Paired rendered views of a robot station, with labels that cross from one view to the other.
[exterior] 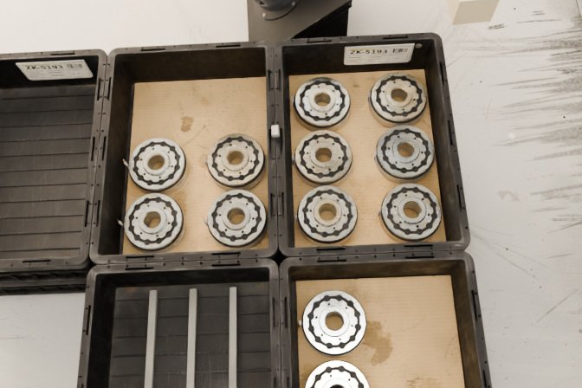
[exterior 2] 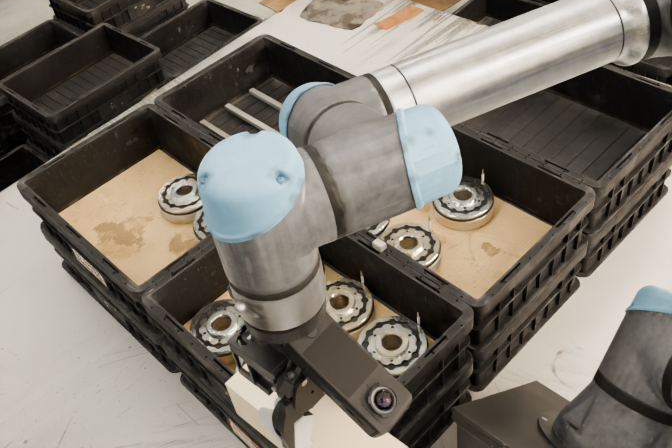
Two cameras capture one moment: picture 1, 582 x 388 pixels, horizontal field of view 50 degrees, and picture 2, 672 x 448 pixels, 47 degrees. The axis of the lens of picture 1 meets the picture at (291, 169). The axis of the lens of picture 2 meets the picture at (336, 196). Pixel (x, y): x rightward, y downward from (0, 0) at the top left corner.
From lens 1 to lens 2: 1.14 m
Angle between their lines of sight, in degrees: 64
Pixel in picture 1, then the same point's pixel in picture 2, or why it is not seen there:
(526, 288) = (95, 435)
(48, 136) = (574, 161)
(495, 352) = (97, 367)
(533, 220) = not seen: outside the picture
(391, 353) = (168, 247)
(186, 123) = (490, 249)
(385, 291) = not seen: hidden behind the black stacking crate
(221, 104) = (484, 284)
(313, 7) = (505, 412)
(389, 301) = not seen: hidden behind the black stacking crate
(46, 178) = (531, 145)
